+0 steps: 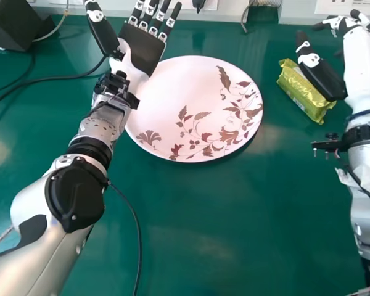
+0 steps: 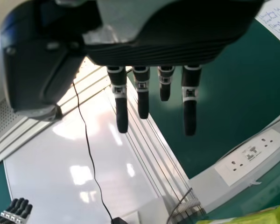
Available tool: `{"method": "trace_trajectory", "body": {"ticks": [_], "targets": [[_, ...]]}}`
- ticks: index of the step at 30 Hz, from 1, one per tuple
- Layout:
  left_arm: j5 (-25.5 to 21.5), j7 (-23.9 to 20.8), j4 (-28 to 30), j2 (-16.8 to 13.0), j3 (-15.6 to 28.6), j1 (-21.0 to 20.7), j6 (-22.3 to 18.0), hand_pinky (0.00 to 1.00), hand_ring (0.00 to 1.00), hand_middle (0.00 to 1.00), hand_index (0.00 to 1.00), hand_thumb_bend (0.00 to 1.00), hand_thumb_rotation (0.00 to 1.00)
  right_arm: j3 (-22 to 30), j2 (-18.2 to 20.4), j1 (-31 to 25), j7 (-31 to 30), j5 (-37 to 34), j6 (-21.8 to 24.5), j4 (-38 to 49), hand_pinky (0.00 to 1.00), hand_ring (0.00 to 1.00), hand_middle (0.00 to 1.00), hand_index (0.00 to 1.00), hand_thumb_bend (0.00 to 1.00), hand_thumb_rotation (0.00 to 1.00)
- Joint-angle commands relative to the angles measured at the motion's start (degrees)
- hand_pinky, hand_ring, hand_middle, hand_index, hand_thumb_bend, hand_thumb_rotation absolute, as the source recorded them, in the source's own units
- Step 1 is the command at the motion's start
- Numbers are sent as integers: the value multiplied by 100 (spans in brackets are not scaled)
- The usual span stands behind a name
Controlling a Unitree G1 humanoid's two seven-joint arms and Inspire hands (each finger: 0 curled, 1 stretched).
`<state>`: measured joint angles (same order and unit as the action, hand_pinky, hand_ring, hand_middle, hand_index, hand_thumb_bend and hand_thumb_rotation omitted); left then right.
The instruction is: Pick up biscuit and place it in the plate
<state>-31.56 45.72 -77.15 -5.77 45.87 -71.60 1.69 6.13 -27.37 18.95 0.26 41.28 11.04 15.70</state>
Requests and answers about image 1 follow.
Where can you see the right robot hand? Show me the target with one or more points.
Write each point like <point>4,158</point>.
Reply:
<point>362,68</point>

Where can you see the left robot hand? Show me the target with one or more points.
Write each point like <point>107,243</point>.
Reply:
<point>142,49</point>

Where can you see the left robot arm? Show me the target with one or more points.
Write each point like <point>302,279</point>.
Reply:
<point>49,253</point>

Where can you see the yellow-green biscuit packet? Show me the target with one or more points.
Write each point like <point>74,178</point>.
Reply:
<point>299,89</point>

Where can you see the plate with brown leaf pattern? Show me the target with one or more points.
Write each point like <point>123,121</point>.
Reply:
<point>188,101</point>

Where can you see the white socket strip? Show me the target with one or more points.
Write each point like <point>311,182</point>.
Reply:
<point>333,6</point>

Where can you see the black plug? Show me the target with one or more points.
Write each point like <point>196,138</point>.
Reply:
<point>199,4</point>

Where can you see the black box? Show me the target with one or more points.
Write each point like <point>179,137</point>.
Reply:
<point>12,21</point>

